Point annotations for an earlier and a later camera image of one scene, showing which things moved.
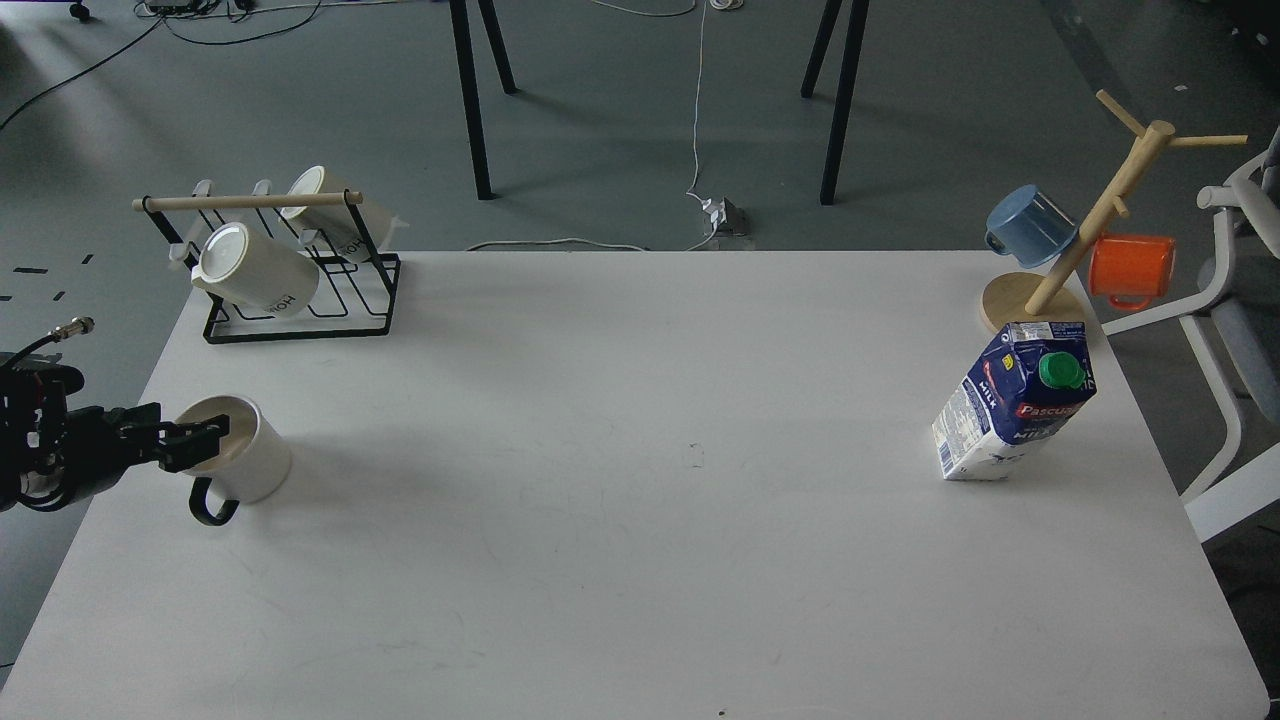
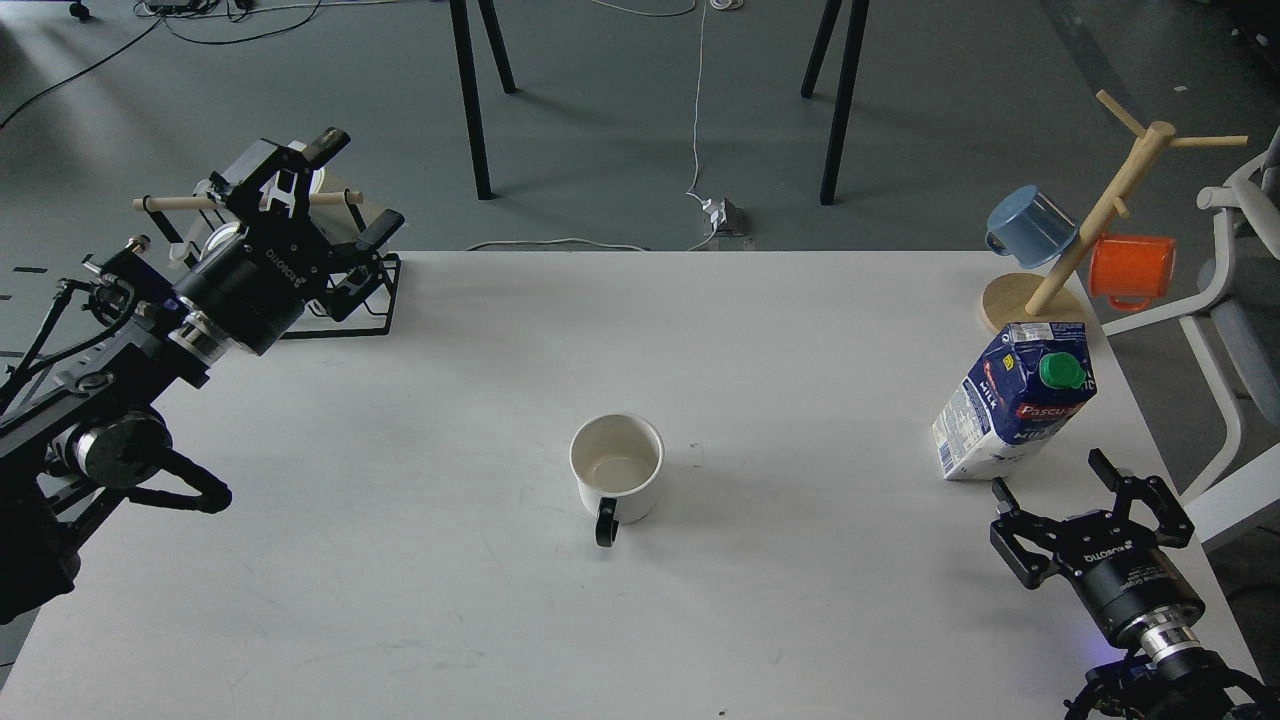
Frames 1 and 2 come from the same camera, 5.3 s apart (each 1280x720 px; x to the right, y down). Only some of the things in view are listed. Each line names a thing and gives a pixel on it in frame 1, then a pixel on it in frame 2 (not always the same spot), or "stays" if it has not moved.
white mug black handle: [252, 462] -> [616, 459]
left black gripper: [85, 450] -> [253, 283]
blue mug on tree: [1026, 225] stays
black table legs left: [464, 45] stays
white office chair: [1238, 333] stays
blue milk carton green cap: [1031, 384] stays
